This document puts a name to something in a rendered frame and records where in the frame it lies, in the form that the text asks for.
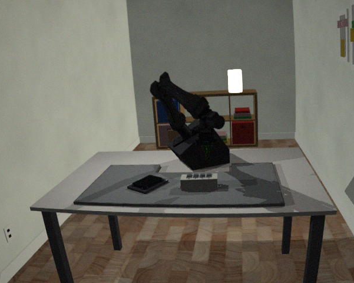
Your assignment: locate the white button panel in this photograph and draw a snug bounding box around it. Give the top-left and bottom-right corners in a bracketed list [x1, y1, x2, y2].
[179, 173, 221, 190]

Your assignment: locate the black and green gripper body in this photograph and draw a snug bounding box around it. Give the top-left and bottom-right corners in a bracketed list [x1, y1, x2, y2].
[195, 135, 218, 146]

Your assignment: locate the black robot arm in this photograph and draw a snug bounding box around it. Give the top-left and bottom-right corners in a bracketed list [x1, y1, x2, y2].
[150, 72, 225, 147]

